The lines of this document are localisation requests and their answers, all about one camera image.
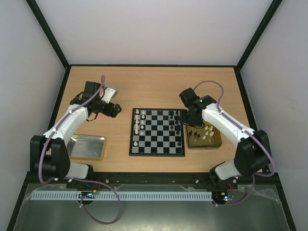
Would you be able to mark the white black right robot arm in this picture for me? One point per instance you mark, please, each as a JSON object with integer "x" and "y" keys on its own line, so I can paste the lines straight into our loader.
{"x": 252, "y": 147}

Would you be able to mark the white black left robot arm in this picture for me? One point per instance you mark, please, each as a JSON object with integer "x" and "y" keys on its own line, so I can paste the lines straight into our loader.
{"x": 49, "y": 157}

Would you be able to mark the silver metal tin lid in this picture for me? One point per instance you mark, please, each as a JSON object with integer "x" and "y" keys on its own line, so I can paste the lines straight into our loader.
{"x": 86, "y": 147}

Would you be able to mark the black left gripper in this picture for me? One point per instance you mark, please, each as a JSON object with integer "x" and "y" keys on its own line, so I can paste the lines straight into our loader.
{"x": 114, "y": 112}

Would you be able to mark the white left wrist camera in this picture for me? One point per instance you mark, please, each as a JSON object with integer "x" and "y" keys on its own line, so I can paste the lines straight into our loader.
{"x": 108, "y": 94}

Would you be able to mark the gold metal tin tray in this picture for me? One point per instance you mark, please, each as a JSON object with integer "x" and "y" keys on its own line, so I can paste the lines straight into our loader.
{"x": 211, "y": 142}

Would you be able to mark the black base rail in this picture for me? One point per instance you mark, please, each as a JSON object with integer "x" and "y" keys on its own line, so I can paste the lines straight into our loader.
{"x": 196, "y": 180}

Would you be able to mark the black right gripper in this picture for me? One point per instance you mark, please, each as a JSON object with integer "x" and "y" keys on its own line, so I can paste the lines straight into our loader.
{"x": 186, "y": 118}

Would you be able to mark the black white chess board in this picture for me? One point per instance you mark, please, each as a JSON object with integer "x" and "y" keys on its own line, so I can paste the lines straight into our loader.
{"x": 154, "y": 139}

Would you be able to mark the white slotted cable duct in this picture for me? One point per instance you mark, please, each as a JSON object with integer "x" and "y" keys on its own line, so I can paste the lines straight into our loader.
{"x": 123, "y": 196}

